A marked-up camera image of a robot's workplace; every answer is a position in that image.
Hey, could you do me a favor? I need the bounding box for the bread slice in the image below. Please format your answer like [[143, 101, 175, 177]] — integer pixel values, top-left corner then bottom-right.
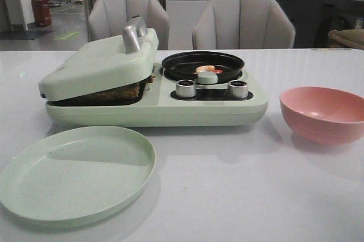
[[140, 75, 155, 84], [61, 83, 140, 103]]

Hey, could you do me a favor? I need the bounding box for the dark washing machine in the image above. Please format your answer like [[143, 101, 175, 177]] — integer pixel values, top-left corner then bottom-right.
[[313, 0, 363, 48]]

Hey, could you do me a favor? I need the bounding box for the green breakfast maker lid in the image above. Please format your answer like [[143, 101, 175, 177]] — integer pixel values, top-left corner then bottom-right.
[[39, 28, 159, 101]]

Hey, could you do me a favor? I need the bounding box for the green breakfast maker base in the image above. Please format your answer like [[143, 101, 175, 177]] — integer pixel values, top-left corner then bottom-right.
[[45, 56, 268, 127]]

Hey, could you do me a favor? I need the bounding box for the silver knob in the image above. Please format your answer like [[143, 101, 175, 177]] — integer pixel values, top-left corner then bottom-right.
[[227, 80, 249, 99], [175, 79, 196, 99]]

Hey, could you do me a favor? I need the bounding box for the black round frying pan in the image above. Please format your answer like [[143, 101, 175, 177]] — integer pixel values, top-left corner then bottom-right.
[[162, 51, 245, 84]]

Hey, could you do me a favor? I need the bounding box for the right grey chair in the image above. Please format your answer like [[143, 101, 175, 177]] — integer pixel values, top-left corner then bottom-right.
[[192, 0, 296, 50]]

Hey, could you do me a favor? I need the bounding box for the beige cushion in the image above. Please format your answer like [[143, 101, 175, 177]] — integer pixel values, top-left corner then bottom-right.
[[328, 29, 363, 50]]

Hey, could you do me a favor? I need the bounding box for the orange shrimp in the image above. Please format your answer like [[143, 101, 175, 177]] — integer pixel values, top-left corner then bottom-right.
[[195, 65, 223, 74]]

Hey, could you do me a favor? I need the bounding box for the pink bowl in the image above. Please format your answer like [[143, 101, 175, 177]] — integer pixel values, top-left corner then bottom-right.
[[280, 87, 363, 146]]

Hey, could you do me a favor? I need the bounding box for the left grey chair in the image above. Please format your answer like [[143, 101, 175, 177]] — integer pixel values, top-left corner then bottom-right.
[[88, 0, 169, 50]]

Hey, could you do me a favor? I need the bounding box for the green round plate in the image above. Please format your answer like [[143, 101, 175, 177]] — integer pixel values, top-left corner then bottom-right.
[[1, 126, 156, 227]]

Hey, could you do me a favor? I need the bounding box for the grey chair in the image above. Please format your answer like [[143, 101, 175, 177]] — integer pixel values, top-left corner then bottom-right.
[[88, 0, 169, 50], [192, 0, 296, 50]]

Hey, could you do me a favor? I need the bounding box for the left silver knob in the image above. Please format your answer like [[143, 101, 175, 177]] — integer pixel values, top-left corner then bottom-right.
[[175, 79, 196, 99]]

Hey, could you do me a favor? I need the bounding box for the red trash bin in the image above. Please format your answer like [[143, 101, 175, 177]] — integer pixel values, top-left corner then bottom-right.
[[31, 0, 52, 27]]

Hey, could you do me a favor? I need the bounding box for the right silver knob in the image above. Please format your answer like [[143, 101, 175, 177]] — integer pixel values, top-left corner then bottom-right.
[[227, 80, 249, 99]]

